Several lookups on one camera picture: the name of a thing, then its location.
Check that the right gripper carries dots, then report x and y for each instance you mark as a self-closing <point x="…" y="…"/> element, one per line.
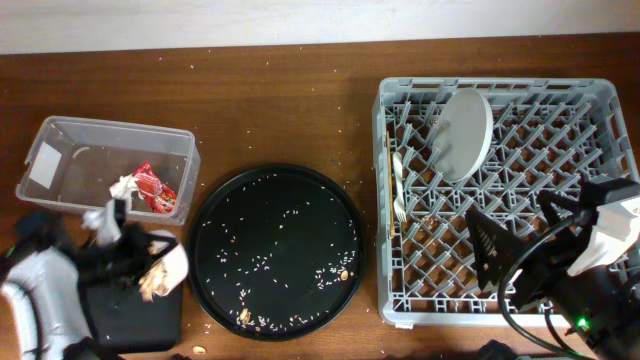
<point x="491" y="268"/>

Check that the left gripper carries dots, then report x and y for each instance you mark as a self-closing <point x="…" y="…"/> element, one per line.
<point x="141" y="238"/>

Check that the white bowl with food scraps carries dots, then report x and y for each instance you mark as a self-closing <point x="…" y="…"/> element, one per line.
<point x="168" y="271"/>

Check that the red snack wrapper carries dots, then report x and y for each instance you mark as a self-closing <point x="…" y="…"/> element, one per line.
<point x="159" y="196"/>

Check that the grey round plate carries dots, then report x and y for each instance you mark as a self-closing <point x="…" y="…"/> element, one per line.
<point x="464" y="134"/>

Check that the white plastic fork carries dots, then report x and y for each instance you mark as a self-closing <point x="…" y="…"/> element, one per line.
<point x="399" y="203"/>

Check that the wooden chopstick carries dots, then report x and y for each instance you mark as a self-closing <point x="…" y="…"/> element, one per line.
<point x="390" y="185"/>

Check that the silver foil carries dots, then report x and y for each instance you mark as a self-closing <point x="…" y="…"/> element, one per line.
<point x="124" y="188"/>

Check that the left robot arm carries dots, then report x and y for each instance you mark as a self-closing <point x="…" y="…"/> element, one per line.
<point x="40" y="282"/>

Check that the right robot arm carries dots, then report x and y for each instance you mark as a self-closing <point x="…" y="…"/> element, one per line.
<point x="568" y="265"/>

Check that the black rectangular waste tray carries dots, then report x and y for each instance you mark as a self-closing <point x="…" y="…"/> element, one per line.
<point x="120" y="320"/>

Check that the clear plastic waste bin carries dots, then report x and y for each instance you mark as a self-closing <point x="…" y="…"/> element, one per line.
<point x="73" y="162"/>

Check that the grey plastic dishwasher rack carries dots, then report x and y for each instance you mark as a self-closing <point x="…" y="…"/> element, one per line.
<point x="548" y="134"/>

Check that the peanut on table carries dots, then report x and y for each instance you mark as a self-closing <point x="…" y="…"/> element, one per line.
<point x="198" y="350"/>

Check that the round black serving tray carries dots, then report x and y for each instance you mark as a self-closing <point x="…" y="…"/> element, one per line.
<point x="276" y="253"/>

